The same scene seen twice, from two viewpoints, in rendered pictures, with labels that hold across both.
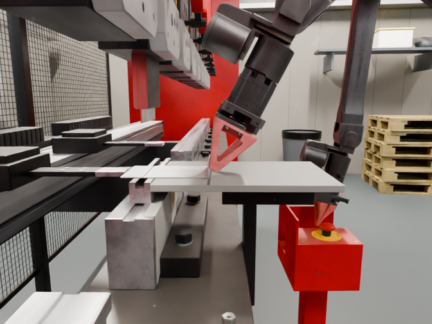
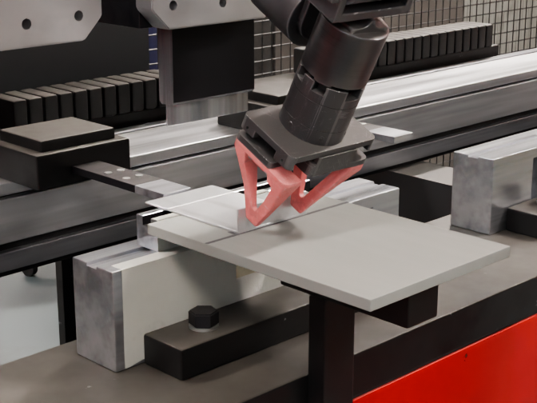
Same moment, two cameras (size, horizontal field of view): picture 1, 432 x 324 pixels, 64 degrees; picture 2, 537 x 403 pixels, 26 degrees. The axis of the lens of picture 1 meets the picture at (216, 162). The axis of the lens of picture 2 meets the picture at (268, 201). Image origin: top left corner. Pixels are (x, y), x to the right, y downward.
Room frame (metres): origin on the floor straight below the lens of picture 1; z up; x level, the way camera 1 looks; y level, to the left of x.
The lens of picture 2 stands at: (-0.18, -0.69, 1.31)
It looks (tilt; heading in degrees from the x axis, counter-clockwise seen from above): 16 degrees down; 45
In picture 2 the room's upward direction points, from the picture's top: straight up
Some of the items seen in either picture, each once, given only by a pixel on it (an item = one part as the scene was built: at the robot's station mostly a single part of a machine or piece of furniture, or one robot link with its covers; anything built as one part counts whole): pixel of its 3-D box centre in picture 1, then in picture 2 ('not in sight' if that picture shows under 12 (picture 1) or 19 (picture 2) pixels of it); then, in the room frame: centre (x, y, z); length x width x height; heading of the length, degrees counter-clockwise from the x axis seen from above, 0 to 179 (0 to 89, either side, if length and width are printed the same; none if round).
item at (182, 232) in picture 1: (182, 236); (203, 317); (0.48, 0.05, 0.91); 0.03 x 0.03 x 0.02
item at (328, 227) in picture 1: (326, 231); not in sight; (0.81, -0.27, 0.79); 0.04 x 0.04 x 0.04
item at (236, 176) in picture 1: (242, 174); (323, 240); (0.54, -0.04, 1.00); 0.26 x 0.18 x 0.01; 89
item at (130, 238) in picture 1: (158, 206); (251, 263); (0.59, 0.10, 0.92); 0.39 x 0.06 x 0.10; 179
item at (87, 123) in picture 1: (86, 123); (399, 46); (1.31, 0.49, 1.02); 0.44 x 0.06 x 0.04; 179
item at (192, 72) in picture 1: (177, 42); not in sight; (0.91, 0.10, 1.26); 0.15 x 0.09 x 0.17; 179
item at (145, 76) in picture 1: (147, 90); (207, 68); (0.54, 0.11, 1.13); 0.10 x 0.02 x 0.10; 179
